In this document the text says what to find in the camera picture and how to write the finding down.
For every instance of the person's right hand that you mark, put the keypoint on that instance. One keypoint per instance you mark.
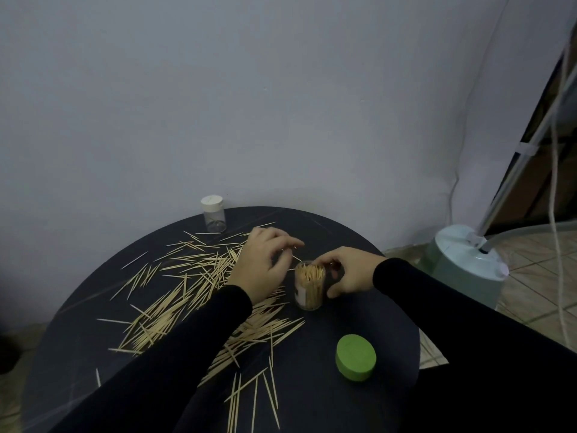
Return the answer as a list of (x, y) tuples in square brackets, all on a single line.
[(358, 270)]

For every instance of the person's left hand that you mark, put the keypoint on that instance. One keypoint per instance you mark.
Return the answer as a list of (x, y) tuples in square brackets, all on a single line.
[(259, 270)]

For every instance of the person's left thumb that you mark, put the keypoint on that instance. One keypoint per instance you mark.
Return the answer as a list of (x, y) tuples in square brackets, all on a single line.
[(282, 267)]

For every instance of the person's right thumb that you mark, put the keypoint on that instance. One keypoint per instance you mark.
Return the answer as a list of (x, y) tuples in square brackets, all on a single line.
[(336, 289)]

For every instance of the clear plastic toothpick jar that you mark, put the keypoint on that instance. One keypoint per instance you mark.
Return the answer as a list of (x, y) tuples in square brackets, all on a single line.
[(309, 293)]

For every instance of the person's left forearm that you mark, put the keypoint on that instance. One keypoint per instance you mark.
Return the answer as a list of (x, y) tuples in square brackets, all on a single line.
[(171, 360)]

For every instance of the person's right forearm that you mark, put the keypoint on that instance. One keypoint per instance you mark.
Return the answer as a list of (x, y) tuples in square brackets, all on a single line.
[(469, 347)]

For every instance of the bundle of toothpicks in jar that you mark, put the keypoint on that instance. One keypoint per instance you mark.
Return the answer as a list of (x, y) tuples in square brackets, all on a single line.
[(310, 274)]

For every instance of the green round jar lid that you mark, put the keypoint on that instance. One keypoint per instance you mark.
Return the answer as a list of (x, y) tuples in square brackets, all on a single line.
[(356, 356)]

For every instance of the empty clear jar white lid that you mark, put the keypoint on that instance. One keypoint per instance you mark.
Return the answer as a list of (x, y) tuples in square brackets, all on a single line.
[(213, 216)]

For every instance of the pile of loose wooden toothpicks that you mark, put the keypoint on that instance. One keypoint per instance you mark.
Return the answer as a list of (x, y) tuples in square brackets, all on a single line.
[(180, 302)]

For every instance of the pale green garment steamer base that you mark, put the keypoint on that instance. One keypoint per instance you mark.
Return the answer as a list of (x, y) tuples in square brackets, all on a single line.
[(460, 266)]

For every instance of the metal steamer pole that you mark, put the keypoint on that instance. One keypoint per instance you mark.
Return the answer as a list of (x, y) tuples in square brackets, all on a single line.
[(518, 166)]

